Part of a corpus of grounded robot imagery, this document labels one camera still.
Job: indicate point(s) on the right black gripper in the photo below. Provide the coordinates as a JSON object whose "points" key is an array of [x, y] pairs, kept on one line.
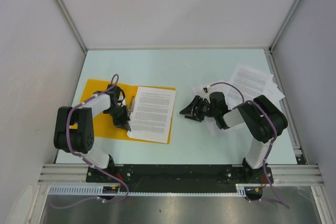
{"points": [[190, 109]]}

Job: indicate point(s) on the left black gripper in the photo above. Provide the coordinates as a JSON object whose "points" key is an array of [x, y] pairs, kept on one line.
{"points": [[123, 122]]}

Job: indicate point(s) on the printed paper sheet front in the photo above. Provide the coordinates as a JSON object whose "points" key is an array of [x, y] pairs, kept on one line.
{"points": [[151, 117]]}

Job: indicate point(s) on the printed paper sheet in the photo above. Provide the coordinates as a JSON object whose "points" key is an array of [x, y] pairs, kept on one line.
{"points": [[250, 81], [151, 117]]}

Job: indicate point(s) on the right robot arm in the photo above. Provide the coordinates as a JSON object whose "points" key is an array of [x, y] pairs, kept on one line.
{"points": [[263, 119]]}

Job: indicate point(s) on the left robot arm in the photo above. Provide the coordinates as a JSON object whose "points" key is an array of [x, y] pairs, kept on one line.
{"points": [[74, 131]]}

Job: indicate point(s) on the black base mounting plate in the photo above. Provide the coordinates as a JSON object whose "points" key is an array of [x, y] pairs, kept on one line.
{"points": [[186, 178]]}

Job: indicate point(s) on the printed paper sheet top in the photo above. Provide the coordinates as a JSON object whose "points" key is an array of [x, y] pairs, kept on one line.
{"points": [[250, 81]]}

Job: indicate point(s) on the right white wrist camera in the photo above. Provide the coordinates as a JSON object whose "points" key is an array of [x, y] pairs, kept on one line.
{"points": [[207, 90]]}

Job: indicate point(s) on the grey slotted cable duct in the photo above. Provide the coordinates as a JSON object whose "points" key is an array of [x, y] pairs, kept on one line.
{"points": [[92, 190]]}

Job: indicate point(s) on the right aluminium corner post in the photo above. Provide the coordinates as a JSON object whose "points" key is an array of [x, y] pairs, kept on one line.
{"points": [[284, 25]]}

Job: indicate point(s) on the aluminium corner post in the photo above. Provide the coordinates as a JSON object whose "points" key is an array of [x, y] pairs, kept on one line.
{"points": [[284, 25], [71, 24]]}

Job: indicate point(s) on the aluminium frame rail front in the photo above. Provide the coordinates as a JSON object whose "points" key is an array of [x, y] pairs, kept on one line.
{"points": [[284, 175]]}

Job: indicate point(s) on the left aluminium corner post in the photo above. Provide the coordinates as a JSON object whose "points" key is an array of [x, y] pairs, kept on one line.
{"points": [[71, 24]]}

